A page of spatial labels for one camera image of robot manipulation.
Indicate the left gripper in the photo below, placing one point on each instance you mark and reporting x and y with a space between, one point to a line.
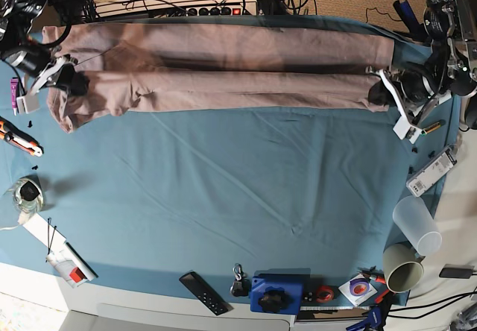
411 91

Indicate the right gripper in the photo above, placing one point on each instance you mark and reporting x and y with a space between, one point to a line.
47 70

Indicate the pink T-shirt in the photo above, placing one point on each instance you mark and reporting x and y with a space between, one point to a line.
182 67

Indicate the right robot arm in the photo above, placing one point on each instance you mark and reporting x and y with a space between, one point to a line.
17 17

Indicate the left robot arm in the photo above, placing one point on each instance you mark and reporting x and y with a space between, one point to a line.
449 28

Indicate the purple glue tube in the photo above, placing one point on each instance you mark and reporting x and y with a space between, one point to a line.
14 86

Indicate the white black marker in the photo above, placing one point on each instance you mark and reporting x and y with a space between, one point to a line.
442 98

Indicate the green gold battery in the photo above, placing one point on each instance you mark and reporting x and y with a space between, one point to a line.
433 127

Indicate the orange utility knife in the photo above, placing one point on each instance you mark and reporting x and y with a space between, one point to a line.
21 140

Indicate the clear tape roll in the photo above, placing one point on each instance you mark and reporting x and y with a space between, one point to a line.
26 195

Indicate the translucent plastic cup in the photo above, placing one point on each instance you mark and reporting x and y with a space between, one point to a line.
417 224

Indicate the black power strip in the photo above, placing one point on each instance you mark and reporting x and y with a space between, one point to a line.
221 10

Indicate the white paper box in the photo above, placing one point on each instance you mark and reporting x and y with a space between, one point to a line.
37 227

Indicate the blue table cloth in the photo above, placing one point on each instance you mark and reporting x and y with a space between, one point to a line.
144 198

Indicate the white tube red cap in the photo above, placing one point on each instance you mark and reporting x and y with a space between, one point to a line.
68 264

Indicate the black power adapter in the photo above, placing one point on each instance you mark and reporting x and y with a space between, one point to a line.
452 272

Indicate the white purple disc packet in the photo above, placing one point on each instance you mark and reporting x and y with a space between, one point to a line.
357 290

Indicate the red tape roll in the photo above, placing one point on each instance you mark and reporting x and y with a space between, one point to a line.
324 294

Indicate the blue clamp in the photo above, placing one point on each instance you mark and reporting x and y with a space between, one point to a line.
375 320

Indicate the blue block black knob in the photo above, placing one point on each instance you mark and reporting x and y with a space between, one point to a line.
276 294

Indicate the black remote control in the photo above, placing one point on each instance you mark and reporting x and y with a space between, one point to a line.
204 293

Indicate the black cable ties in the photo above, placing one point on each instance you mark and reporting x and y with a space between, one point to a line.
51 230

